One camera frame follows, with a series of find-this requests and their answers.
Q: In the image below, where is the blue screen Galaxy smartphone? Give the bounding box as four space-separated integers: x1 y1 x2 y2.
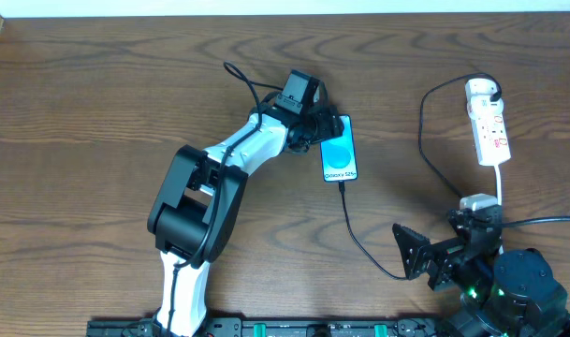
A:
320 115 358 183

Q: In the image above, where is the black USB charging cable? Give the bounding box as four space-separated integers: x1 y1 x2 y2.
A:
337 71 504 282

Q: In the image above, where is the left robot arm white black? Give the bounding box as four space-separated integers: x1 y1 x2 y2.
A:
147 70 343 336

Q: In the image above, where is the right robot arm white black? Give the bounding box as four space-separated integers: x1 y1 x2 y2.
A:
392 205 570 337

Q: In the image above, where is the white USB charger adapter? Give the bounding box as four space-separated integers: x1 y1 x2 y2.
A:
465 78 504 120

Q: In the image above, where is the white power strip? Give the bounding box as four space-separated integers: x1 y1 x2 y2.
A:
467 95 511 167

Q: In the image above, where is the black left camera cable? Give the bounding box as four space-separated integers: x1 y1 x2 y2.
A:
165 60 285 337

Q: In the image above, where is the black camera cable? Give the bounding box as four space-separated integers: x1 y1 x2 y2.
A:
485 214 570 230
165 60 285 337

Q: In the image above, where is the white power strip cord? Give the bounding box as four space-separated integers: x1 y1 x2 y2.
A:
493 164 504 207

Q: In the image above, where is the black right camera cable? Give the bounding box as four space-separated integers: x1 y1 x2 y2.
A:
485 214 570 230

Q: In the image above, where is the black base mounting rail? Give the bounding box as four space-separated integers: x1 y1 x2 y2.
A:
85 317 439 337

